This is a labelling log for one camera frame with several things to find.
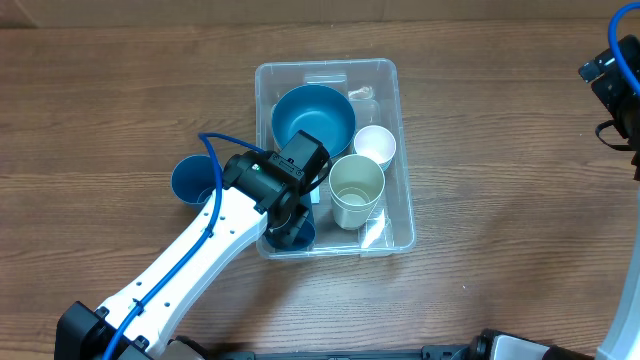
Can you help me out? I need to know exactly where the dark blue tall cup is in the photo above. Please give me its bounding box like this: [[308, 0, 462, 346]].
[[263, 194, 318, 253], [170, 154, 219, 211]]

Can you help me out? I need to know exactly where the beige tall cup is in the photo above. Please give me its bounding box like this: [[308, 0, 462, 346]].
[[332, 202, 375, 230], [328, 154, 386, 211]]

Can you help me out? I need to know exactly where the dark blue bowl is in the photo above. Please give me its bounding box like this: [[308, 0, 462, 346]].
[[271, 84, 356, 158]]

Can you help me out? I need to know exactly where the pink small cup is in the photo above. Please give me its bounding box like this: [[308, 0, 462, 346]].
[[353, 125, 397, 171]]

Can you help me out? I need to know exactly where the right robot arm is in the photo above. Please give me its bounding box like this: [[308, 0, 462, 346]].
[[579, 49, 639, 359]]

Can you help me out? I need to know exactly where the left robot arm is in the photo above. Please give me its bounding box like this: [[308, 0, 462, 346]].
[[54, 150, 329, 359]]

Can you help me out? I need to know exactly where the clear plastic storage bin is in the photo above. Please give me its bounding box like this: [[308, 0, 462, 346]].
[[255, 59, 416, 260]]

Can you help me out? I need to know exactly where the right blue cable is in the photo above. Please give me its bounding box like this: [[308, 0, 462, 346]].
[[607, 0, 640, 96]]

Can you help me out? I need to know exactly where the blue cable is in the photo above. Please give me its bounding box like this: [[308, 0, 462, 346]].
[[607, 0, 640, 96], [99, 131, 266, 360]]

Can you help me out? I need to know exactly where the left blue cable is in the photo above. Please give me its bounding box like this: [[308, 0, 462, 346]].
[[99, 131, 266, 360]]

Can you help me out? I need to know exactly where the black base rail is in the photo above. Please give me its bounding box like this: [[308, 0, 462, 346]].
[[207, 345, 468, 360]]

